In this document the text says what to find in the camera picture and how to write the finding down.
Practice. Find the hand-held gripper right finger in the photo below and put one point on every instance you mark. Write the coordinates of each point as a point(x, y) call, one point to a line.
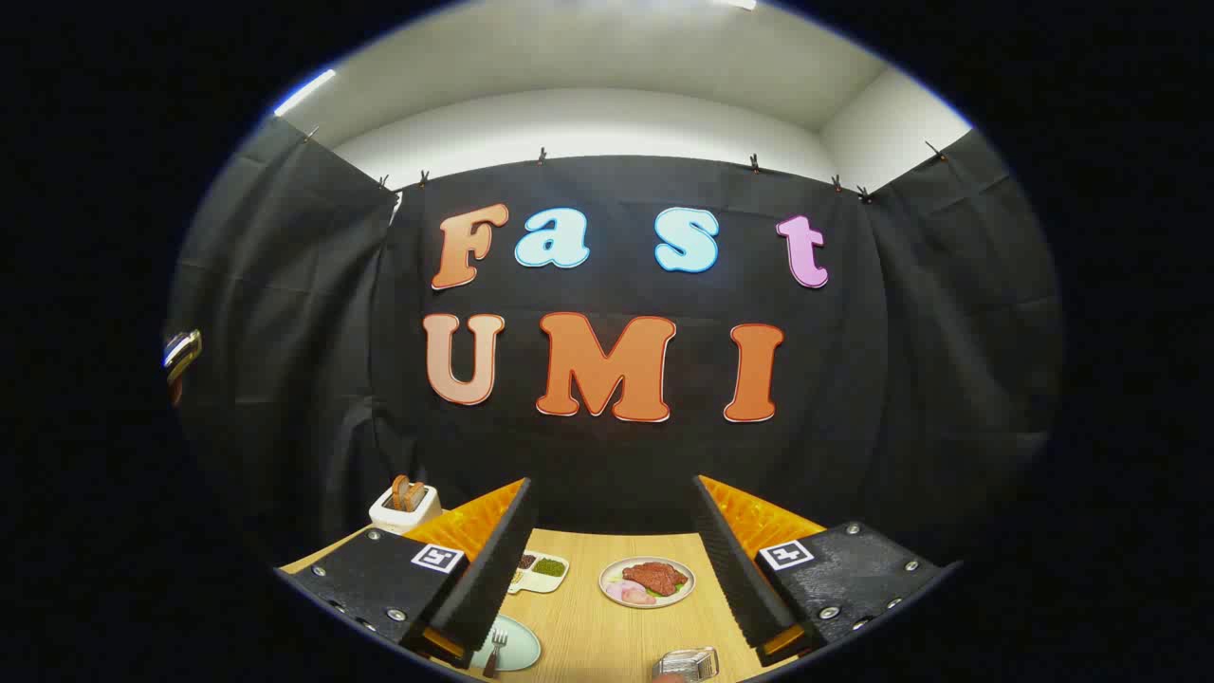
point(735, 579)

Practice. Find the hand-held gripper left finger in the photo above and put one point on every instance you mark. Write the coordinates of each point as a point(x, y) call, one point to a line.
point(493, 579)

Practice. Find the white divided dish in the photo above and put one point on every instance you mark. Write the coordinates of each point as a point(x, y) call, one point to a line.
point(550, 583)

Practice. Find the green beans pile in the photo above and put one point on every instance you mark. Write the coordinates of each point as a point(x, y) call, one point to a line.
point(549, 567)

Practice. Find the green lettuce leaf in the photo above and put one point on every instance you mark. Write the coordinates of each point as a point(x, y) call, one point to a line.
point(675, 590)

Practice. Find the light blue plate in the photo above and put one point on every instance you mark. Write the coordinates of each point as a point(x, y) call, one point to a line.
point(522, 650)

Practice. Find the brown steak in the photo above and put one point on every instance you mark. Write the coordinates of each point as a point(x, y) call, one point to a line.
point(654, 576)

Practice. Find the perforated metal basket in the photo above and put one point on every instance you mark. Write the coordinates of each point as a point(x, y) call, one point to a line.
point(688, 662)

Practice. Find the salmon pink ham slice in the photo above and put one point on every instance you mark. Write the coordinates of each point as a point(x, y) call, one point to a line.
point(640, 598)

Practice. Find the brown toast slice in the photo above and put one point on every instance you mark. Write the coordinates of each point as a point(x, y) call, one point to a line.
point(400, 493)
point(418, 498)

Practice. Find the white toaster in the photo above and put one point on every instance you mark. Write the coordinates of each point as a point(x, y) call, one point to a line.
point(398, 520)

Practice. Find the pale pink ham slice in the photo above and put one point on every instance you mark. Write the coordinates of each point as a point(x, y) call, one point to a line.
point(618, 591)

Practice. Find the beige round plate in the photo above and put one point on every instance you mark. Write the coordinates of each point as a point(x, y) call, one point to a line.
point(612, 572)

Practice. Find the white and gold object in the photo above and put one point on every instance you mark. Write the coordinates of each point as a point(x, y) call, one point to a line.
point(182, 353)

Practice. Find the row of black cloth clips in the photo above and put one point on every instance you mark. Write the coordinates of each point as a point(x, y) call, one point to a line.
point(542, 156)

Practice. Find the ceiling light strip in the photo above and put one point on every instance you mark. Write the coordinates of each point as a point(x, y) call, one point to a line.
point(303, 93)

